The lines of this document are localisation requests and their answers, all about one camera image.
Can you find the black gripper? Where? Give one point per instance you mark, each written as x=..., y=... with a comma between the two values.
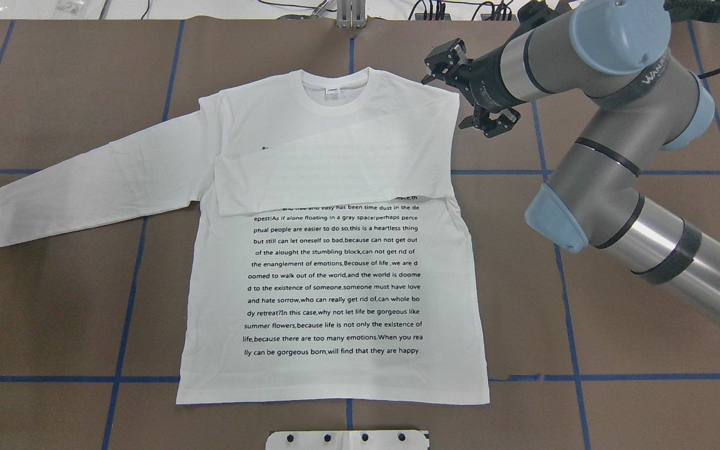
x=484, y=80

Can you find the white long-sleeve printed shirt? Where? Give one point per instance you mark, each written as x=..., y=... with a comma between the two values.
x=331, y=258

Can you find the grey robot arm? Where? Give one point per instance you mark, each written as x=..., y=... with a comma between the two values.
x=616, y=53

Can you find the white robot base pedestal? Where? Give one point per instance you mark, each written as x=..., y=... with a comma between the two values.
x=358, y=439

